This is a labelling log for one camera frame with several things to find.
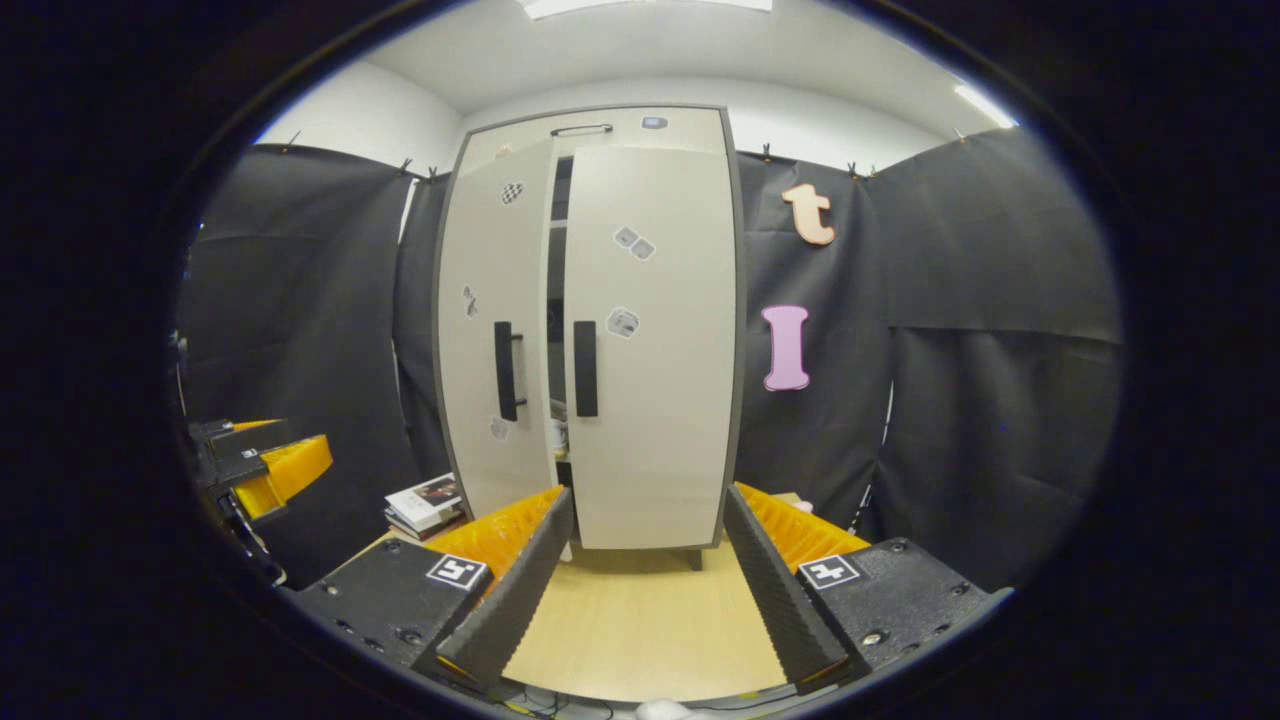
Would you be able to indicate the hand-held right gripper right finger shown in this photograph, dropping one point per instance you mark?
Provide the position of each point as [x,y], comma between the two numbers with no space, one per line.
[775,600]

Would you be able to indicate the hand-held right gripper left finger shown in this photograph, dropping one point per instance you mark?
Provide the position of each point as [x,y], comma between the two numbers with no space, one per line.
[515,600]

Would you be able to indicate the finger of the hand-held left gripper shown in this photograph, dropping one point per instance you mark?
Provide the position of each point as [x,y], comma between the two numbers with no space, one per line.
[215,430]
[295,460]

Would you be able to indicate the grey shoe cabinet door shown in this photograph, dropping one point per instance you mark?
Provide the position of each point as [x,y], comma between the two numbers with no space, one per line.
[660,420]
[495,280]

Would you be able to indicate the grey shoe cabinet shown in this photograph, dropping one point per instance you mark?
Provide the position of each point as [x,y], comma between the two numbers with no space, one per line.
[740,300]

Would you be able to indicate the brown book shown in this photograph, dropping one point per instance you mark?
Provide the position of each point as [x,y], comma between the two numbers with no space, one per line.
[430,533]

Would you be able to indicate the white cover book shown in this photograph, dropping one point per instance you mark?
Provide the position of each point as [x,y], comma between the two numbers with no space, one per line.
[425,500]

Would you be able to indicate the black backdrop cloth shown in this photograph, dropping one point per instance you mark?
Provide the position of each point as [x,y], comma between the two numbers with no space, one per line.
[1000,400]

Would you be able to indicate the long ceiling light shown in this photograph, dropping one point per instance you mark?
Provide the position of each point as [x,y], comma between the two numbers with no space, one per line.
[640,7]

